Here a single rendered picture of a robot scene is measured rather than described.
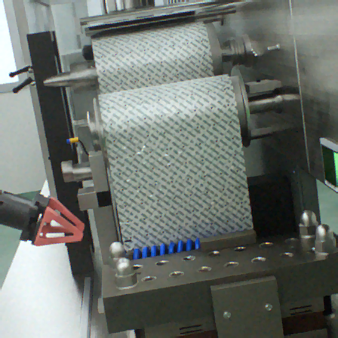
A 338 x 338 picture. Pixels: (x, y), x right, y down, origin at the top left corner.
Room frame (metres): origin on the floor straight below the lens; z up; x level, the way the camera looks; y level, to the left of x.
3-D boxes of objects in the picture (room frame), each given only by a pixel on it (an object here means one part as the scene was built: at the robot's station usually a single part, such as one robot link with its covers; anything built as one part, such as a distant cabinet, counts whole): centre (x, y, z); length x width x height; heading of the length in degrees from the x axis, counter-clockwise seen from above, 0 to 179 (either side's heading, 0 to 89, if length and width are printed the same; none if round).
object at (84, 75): (1.56, 0.14, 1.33); 0.06 x 0.06 x 0.06; 3
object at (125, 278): (1.09, 0.09, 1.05); 0.04 x 0.04 x 0.04
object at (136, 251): (1.24, -0.02, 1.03); 0.21 x 0.04 x 0.03; 93
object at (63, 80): (1.56, 0.20, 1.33); 0.06 x 0.03 x 0.03; 93
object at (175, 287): (1.14, -0.07, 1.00); 0.40 x 0.16 x 0.06; 93
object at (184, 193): (1.26, -0.02, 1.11); 0.23 x 0.01 x 0.18; 93
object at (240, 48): (1.58, -0.17, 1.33); 0.07 x 0.07 x 0.07; 3
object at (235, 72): (1.33, -0.15, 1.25); 0.15 x 0.01 x 0.15; 3
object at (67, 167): (1.35, 0.18, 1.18); 0.04 x 0.02 x 0.04; 3
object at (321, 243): (1.11, -0.23, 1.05); 0.04 x 0.04 x 0.04
